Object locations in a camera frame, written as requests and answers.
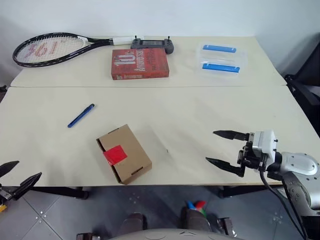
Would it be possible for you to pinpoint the clear container with blue clip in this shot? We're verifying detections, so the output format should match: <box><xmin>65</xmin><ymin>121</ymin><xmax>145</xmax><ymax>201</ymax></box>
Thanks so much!
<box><xmin>198</xmin><ymin>42</ymin><xmax>248</xmax><ymax>60</ymax></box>
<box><xmin>195</xmin><ymin>57</ymin><xmax>249</xmax><ymax>80</ymax></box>

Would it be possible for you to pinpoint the black table leg frame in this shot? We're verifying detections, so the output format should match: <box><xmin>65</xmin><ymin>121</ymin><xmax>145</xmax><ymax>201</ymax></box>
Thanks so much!
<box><xmin>31</xmin><ymin>186</ymin><xmax>90</xmax><ymax>201</ymax></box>
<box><xmin>217</xmin><ymin>184</ymin><xmax>285</xmax><ymax>199</ymax></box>

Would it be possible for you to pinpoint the cardboard box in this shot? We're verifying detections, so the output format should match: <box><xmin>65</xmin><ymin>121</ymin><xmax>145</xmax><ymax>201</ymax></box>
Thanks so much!
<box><xmin>96</xmin><ymin>124</ymin><xmax>153</xmax><ymax>186</ymax></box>

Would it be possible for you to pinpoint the red anniversary book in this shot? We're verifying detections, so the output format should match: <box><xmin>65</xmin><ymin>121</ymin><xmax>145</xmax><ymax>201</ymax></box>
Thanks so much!
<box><xmin>110</xmin><ymin>48</ymin><xmax>171</xmax><ymax>81</ymax></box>

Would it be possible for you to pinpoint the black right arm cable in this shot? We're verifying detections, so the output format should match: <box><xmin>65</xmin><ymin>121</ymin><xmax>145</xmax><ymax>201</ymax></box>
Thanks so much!
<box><xmin>259</xmin><ymin>168</ymin><xmax>309</xmax><ymax>240</ymax></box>

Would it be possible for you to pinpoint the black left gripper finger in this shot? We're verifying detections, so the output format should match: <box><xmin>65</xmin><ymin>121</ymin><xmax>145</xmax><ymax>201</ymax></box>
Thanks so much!
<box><xmin>0</xmin><ymin>160</ymin><xmax>20</xmax><ymax>178</ymax></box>
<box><xmin>13</xmin><ymin>171</ymin><xmax>43</xmax><ymax>201</ymax></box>

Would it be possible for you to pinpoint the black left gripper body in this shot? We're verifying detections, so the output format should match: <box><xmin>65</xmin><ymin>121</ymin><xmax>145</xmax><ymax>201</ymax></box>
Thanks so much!
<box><xmin>0</xmin><ymin>183</ymin><xmax>15</xmax><ymax>203</ymax></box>

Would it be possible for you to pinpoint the grey remote controller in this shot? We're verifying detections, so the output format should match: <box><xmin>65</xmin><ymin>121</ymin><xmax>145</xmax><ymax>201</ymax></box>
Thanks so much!
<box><xmin>130</xmin><ymin>35</ymin><xmax>176</xmax><ymax>55</ymax></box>

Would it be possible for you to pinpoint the silver robot torso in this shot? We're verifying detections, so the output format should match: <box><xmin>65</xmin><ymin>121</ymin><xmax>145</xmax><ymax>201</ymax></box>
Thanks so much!
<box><xmin>106</xmin><ymin>227</ymin><xmax>242</xmax><ymax>240</ymax></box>

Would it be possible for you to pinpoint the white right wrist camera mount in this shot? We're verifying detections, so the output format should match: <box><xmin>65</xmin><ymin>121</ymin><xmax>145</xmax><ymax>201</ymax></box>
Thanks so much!
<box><xmin>251</xmin><ymin>129</ymin><xmax>279</xmax><ymax>161</ymax></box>

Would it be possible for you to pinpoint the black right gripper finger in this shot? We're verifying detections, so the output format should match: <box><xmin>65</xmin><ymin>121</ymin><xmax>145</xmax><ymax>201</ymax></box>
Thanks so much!
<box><xmin>212</xmin><ymin>130</ymin><xmax>248</xmax><ymax>141</ymax></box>
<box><xmin>205</xmin><ymin>157</ymin><xmax>245</xmax><ymax>178</ymax></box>

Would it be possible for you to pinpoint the black and white tennis racket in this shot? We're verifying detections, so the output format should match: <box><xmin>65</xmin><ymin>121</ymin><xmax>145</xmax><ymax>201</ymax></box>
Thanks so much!
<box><xmin>12</xmin><ymin>31</ymin><xmax>137</xmax><ymax>68</ymax></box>

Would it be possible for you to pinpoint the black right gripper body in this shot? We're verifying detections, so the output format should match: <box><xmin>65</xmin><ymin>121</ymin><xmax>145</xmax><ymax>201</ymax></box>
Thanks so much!
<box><xmin>236</xmin><ymin>132</ymin><xmax>268</xmax><ymax>174</ymax></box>

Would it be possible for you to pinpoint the red square block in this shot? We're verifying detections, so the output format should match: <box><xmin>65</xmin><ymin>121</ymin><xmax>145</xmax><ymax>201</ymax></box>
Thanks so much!
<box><xmin>102</xmin><ymin>145</ymin><xmax>129</xmax><ymax>167</ymax></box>

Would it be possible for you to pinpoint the dark metal bracket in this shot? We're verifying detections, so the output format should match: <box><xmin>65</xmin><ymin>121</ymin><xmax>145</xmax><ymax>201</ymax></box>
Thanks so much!
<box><xmin>216</xmin><ymin>216</ymin><xmax>237</xmax><ymax>236</ymax></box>

